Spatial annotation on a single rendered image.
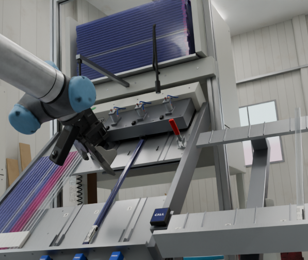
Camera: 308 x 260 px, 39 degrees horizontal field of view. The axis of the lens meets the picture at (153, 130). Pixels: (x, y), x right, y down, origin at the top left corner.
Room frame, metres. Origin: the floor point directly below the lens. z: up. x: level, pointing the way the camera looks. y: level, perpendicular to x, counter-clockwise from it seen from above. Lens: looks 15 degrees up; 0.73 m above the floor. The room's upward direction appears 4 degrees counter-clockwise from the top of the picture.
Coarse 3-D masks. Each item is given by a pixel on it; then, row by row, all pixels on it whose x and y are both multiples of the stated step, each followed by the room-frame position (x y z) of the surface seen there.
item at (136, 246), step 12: (144, 240) 1.06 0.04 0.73; (0, 252) 1.25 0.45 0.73; (12, 252) 1.23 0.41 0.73; (24, 252) 1.21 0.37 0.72; (36, 252) 1.19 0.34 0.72; (48, 252) 1.18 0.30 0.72; (60, 252) 1.16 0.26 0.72; (72, 252) 1.15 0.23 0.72; (84, 252) 1.14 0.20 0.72; (96, 252) 1.12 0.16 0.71; (108, 252) 1.11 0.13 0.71; (132, 252) 1.08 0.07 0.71; (144, 252) 1.07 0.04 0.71
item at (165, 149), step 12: (180, 132) 1.43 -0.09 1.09; (120, 144) 1.52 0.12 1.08; (132, 144) 1.49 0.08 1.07; (144, 144) 1.46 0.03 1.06; (156, 144) 1.43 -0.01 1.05; (168, 144) 1.40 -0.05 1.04; (120, 156) 1.46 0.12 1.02; (144, 156) 1.40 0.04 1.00; (156, 156) 1.37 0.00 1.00; (168, 156) 1.34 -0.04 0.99; (180, 156) 1.32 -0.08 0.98; (84, 168) 1.49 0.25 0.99; (96, 168) 1.45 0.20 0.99; (120, 168) 1.41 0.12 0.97; (132, 168) 1.45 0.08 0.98
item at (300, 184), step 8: (296, 112) 1.13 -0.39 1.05; (296, 120) 1.10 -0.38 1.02; (296, 128) 1.07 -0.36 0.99; (296, 136) 1.04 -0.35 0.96; (296, 144) 1.02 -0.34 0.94; (296, 152) 0.99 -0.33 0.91; (296, 160) 0.97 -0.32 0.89; (296, 168) 0.95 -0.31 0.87; (296, 176) 0.93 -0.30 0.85; (296, 184) 0.91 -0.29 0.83; (296, 192) 0.89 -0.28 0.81
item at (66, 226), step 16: (48, 208) 1.37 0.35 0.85; (64, 208) 1.34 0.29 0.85; (80, 208) 1.30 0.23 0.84; (96, 208) 1.27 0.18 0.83; (112, 208) 1.24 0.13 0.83; (128, 208) 1.21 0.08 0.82; (144, 208) 1.19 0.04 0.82; (48, 224) 1.30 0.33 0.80; (64, 224) 1.27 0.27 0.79; (80, 224) 1.24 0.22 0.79; (112, 224) 1.19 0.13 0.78; (128, 224) 1.16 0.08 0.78; (144, 224) 1.14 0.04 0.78; (32, 240) 1.27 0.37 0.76; (48, 240) 1.24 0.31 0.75; (64, 240) 1.21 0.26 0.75; (80, 240) 1.19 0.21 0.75; (96, 240) 1.16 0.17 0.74; (112, 240) 1.14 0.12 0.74; (128, 240) 1.11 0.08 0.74
